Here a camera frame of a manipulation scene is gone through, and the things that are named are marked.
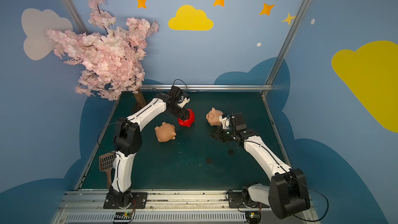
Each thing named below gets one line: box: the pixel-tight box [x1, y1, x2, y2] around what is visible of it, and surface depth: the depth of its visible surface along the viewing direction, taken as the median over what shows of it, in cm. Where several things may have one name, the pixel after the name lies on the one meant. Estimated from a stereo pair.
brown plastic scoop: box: [98, 150, 117, 188], surface depth 87 cm
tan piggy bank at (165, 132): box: [154, 121, 177, 143], surface depth 93 cm
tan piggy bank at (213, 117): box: [205, 106, 224, 126], surface depth 100 cm
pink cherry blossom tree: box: [46, 0, 160, 109], surface depth 71 cm
